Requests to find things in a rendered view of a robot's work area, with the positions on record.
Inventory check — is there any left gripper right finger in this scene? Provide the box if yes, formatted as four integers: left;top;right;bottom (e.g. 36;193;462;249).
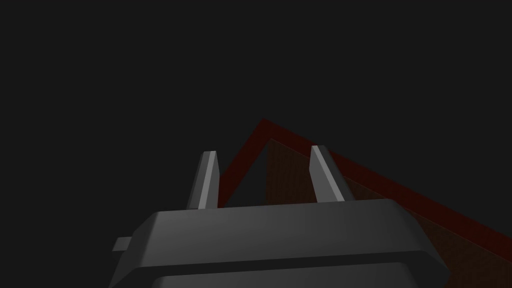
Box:
308;144;356;204

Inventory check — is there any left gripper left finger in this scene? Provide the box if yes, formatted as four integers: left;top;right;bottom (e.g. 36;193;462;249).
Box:
185;150;221;211

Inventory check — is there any dark brown door leaf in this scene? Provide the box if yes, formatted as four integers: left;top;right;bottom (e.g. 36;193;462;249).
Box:
265;138;512;288

